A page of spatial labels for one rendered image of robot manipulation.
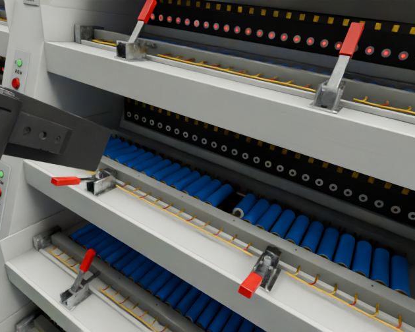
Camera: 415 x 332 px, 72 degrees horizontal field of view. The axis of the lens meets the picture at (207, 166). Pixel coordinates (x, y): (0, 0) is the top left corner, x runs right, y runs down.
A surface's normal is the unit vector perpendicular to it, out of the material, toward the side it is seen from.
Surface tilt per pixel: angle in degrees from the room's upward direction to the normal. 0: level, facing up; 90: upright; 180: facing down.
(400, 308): 108
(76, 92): 90
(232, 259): 18
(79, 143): 90
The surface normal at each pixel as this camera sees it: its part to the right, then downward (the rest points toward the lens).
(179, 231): 0.13, -0.88
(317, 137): -0.52, 0.33
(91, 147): 0.84, 0.33
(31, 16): -0.45, 0.04
